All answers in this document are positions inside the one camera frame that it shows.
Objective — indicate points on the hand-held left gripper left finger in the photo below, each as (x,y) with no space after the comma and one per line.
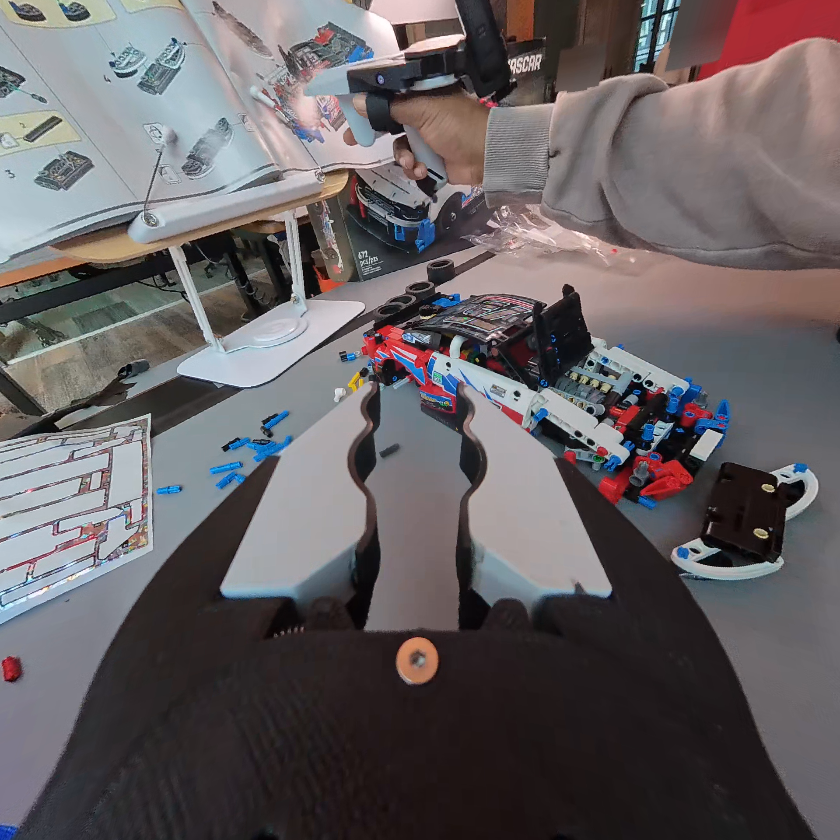
(295,525)

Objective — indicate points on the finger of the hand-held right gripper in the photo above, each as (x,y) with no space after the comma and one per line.
(328,82)

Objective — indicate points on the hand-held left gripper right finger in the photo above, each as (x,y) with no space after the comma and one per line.
(538,525)

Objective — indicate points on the toy brick race car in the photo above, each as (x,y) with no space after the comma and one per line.
(505,394)

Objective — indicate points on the black white arch brick assembly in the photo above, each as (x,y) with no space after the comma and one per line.
(741,512)

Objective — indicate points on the instruction booklet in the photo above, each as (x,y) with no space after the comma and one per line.
(98,131)

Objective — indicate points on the person's right forearm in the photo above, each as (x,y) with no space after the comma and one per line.
(656,164)

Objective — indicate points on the person's right hand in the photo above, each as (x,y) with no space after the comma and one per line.
(453,131)

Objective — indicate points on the scattered blue brick pins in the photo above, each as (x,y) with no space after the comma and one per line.
(231,467)

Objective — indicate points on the black toy set box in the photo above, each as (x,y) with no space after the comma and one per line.
(394,216)

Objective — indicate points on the yellow brick axle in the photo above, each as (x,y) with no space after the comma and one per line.
(355,380)

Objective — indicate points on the clear plastic bag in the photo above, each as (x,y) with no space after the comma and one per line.
(544,229)

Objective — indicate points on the white book stand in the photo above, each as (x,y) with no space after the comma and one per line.
(315,328)

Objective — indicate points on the black rubber tire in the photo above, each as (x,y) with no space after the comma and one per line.
(384,316)
(420,287)
(400,302)
(441,269)

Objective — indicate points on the holographic sticker sheet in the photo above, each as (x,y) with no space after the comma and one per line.
(65,472)

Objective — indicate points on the small red brick pin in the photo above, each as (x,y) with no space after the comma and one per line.
(11,668)

